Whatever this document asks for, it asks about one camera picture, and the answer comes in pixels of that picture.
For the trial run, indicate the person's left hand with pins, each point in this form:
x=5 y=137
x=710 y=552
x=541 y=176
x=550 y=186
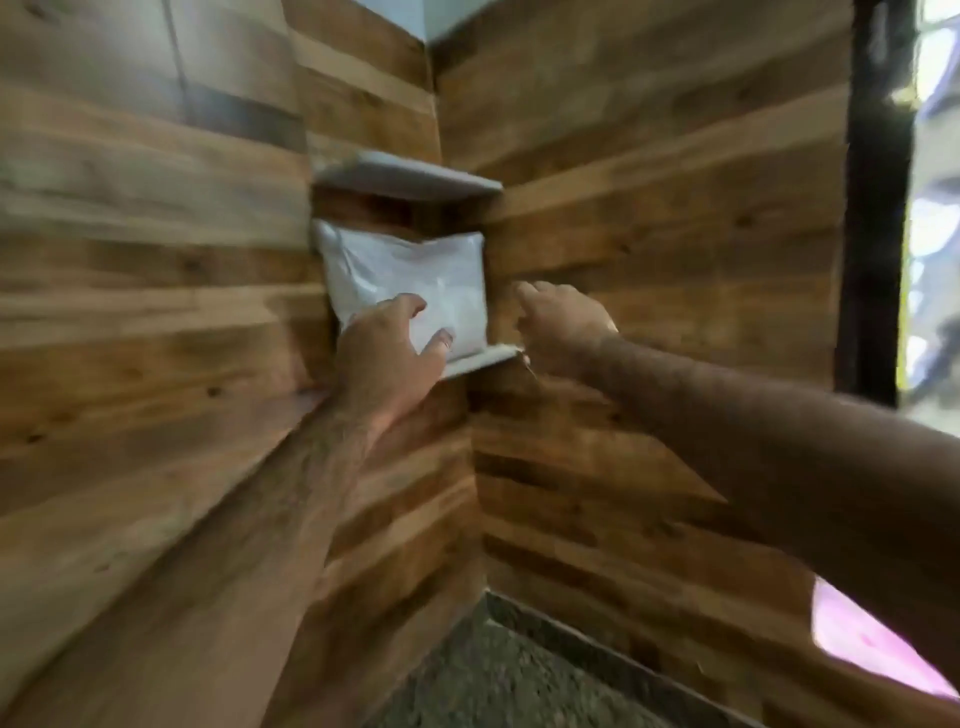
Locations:
x=379 y=367

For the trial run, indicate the person's right hand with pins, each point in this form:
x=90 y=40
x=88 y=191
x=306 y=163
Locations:
x=566 y=330

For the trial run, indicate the person's left thumb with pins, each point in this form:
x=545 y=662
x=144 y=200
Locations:
x=442 y=343

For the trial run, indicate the person's right fingers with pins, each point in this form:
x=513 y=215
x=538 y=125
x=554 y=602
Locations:
x=534 y=298

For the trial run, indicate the white plastic bag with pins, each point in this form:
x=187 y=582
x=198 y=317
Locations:
x=409 y=277

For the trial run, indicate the person's right forearm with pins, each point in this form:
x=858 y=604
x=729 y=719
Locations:
x=780 y=457

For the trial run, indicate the person's left forearm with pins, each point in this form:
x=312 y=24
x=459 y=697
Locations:
x=217 y=570

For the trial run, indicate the white corner shelf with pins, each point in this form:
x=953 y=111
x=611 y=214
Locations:
x=409 y=176
x=480 y=360

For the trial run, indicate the bright window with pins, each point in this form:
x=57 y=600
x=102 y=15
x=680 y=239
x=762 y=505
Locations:
x=934 y=210

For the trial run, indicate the pink garment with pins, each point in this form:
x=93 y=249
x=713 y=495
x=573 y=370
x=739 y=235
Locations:
x=870 y=641

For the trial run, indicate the dark door frame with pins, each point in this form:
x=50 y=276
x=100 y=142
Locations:
x=874 y=202

